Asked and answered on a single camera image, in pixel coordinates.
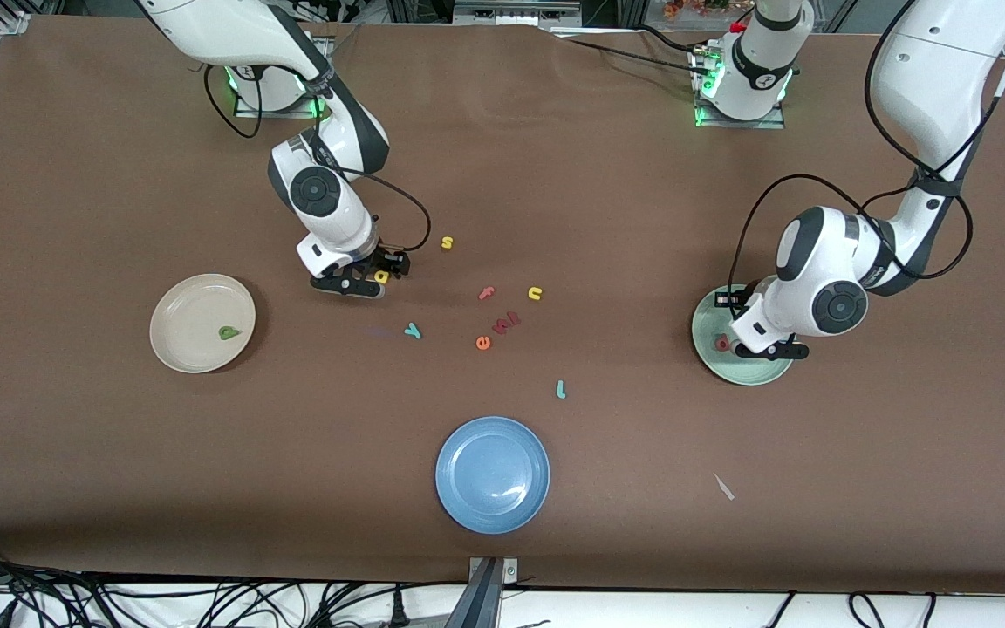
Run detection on light green plate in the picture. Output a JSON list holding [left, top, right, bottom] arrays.
[[691, 284, 798, 386]]

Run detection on beige brown plate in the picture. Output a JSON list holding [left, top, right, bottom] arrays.
[[149, 274, 257, 374]]

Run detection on blue plate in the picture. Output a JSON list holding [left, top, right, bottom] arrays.
[[434, 416, 551, 535]]

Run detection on orange decorative flowers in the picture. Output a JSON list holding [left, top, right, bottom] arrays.
[[663, 0, 730, 20]]

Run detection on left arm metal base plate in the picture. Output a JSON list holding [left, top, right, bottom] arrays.
[[693, 48, 787, 130]]

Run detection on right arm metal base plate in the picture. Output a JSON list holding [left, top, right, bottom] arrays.
[[234, 39, 333, 119]]

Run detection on grey metal frame box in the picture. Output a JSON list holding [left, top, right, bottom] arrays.
[[453, 0, 584, 29]]

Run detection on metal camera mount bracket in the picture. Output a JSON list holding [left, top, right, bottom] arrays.
[[446, 556, 521, 628]]

